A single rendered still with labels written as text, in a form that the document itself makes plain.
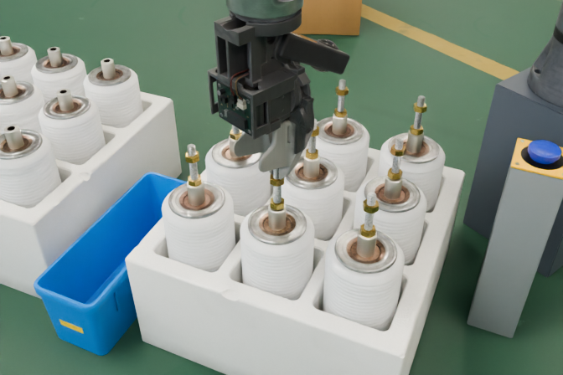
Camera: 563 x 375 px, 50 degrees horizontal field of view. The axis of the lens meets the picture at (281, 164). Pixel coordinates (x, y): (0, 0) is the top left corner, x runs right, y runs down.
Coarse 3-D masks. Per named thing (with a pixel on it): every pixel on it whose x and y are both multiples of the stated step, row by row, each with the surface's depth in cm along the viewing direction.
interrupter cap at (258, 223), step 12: (252, 216) 79; (264, 216) 79; (288, 216) 79; (300, 216) 79; (252, 228) 77; (264, 228) 77; (288, 228) 78; (300, 228) 77; (264, 240) 75; (276, 240) 75; (288, 240) 75
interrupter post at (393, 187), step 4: (388, 180) 81; (392, 180) 80; (396, 180) 80; (400, 180) 81; (388, 184) 81; (392, 184) 80; (396, 184) 80; (400, 184) 81; (388, 188) 81; (392, 188) 81; (396, 188) 81; (400, 188) 82; (384, 192) 83; (388, 192) 82; (392, 192) 81; (396, 192) 81; (388, 196) 82; (392, 196) 82; (396, 196) 82
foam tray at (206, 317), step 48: (144, 240) 86; (432, 240) 86; (144, 288) 85; (192, 288) 80; (240, 288) 79; (432, 288) 92; (144, 336) 93; (192, 336) 87; (240, 336) 82; (288, 336) 77; (336, 336) 73; (384, 336) 73
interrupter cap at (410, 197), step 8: (384, 176) 85; (368, 184) 84; (376, 184) 84; (384, 184) 84; (408, 184) 84; (368, 192) 83; (376, 192) 83; (400, 192) 83; (408, 192) 83; (416, 192) 83; (384, 200) 82; (392, 200) 82; (400, 200) 82; (408, 200) 81; (416, 200) 81; (384, 208) 80; (392, 208) 80; (400, 208) 80; (408, 208) 80
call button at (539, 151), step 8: (536, 144) 79; (544, 144) 79; (552, 144) 79; (536, 152) 77; (544, 152) 77; (552, 152) 77; (560, 152) 77; (536, 160) 78; (544, 160) 77; (552, 160) 77
